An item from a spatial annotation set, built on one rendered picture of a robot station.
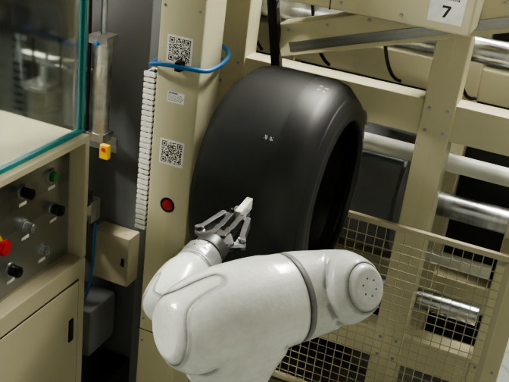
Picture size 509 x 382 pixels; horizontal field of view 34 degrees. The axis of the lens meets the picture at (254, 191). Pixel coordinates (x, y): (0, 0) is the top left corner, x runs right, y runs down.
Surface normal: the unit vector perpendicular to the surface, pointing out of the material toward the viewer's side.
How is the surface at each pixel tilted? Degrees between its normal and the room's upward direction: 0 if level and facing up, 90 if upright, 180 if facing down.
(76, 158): 90
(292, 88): 16
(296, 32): 90
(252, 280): 24
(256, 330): 76
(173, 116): 90
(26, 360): 90
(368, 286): 60
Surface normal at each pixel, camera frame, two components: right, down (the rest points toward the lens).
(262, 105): -0.11, -0.57
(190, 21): -0.40, 0.35
